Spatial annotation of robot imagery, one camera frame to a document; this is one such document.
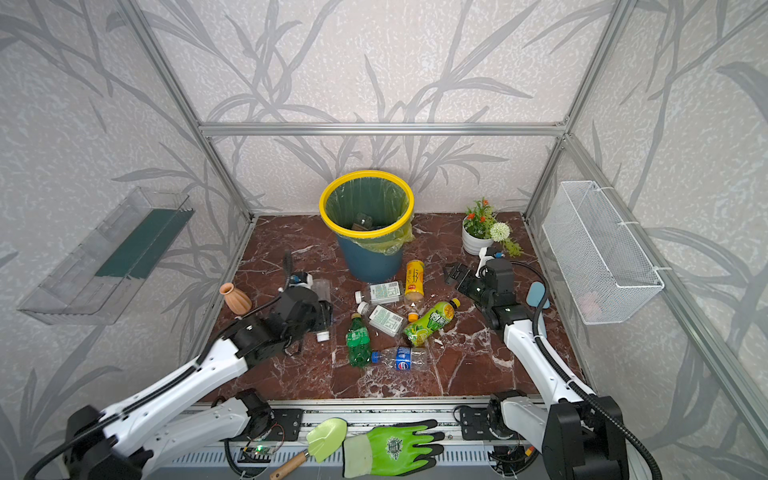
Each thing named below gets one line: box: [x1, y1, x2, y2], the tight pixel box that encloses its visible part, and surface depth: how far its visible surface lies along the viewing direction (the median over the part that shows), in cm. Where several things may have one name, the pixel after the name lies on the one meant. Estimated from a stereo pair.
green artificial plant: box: [463, 197, 523, 257], surface depth 99 cm
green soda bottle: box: [346, 313, 372, 369], surface depth 86 cm
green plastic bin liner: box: [326, 176, 415, 256], surface depth 95 cm
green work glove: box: [343, 420, 445, 478], surface depth 71 cm
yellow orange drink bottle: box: [404, 259, 425, 302], surface depth 98 cm
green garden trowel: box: [270, 417, 348, 480], surface depth 73 cm
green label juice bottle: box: [404, 298, 461, 347], surface depth 88 cm
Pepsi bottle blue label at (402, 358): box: [371, 347, 431, 371], surface depth 84 cm
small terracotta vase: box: [219, 282, 252, 316], surface depth 90 cm
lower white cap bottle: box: [357, 301, 406, 338], surface depth 90 cm
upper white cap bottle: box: [354, 281, 401, 304], surface depth 96 cm
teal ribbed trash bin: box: [319, 170, 415, 284], surface depth 95 cm
